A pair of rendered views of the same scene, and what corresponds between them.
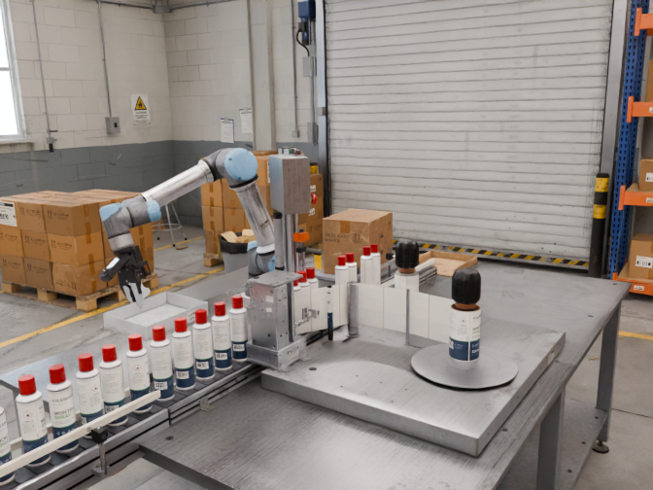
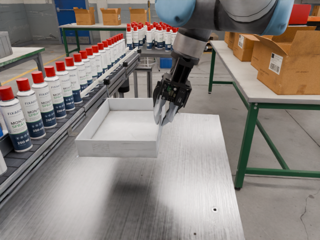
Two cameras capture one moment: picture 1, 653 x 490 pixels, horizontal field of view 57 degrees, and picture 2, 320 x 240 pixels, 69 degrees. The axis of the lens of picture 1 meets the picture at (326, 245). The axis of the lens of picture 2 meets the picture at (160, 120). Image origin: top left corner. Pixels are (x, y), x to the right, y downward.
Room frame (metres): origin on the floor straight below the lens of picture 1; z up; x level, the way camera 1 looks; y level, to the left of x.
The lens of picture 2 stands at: (2.48, 0.37, 1.30)
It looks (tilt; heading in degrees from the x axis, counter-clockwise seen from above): 27 degrees down; 152
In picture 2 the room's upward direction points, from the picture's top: straight up
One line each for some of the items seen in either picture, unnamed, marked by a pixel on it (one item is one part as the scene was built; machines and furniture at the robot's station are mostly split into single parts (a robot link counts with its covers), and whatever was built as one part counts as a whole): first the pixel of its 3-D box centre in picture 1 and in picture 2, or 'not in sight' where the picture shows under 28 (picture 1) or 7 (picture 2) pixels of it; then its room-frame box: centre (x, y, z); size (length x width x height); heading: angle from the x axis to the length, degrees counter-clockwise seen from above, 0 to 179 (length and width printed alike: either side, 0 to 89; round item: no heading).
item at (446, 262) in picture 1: (441, 262); not in sight; (2.95, -0.58, 0.85); 0.30 x 0.26 x 0.04; 145
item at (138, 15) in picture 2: not in sight; (139, 16); (-2.85, 2.66, 0.97); 0.48 x 0.47 x 0.37; 150
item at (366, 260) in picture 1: (366, 270); not in sight; (2.36, -0.16, 0.98); 0.05 x 0.05 x 0.20
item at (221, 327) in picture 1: (222, 335); (30, 109); (1.68, 0.32, 0.98); 0.05 x 0.05 x 0.20
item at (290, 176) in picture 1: (290, 183); not in sight; (2.10, 0.12, 1.38); 0.17 x 0.10 x 0.19; 20
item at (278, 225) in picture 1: (278, 241); not in sight; (2.06, 0.17, 1.18); 0.04 x 0.04 x 0.21
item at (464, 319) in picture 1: (464, 317); not in sight; (1.65, -0.40, 1.04); 0.09 x 0.09 x 0.29
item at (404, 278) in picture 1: (406, 281); not in sight; (2.04, -0.28, 1.03); 0.09 x 0.09 x 0.30
